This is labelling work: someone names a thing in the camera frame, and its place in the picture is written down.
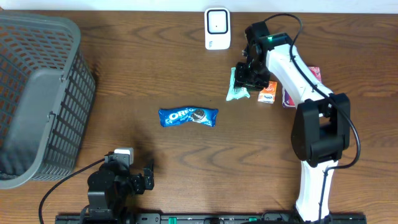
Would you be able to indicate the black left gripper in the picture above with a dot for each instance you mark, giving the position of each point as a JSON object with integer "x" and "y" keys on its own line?
{"x": 142, "y": 181}

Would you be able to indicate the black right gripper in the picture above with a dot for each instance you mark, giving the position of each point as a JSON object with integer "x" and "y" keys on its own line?
{"x": 240, "y": 79}

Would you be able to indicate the small orange snack box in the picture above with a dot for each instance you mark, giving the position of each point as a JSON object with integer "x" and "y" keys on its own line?
{"x": 267, "y": 95}

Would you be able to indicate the teal snack packet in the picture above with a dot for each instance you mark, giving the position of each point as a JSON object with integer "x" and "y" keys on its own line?
{"x": 235, "y": 93}

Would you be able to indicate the purple red snack bag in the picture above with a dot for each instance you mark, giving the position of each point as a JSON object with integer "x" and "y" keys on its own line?
{"x": 287, "y": 101}

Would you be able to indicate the blue Oreo cookie pack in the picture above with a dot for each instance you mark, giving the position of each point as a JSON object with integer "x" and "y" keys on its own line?
{"x": 178, "y": 116}

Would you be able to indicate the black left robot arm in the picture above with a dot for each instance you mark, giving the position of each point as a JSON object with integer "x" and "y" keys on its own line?
{"x": 111, "y": 185}

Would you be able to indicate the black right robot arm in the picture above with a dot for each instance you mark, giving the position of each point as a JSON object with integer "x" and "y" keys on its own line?
{"x": 320, "y": 131}

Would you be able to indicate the grey plastic mesh basket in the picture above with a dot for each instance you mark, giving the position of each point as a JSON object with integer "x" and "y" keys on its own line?
{"x": 47, "y": 93}

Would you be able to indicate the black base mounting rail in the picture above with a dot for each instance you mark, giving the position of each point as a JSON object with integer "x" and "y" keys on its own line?
{"x": 156, "y": 218}

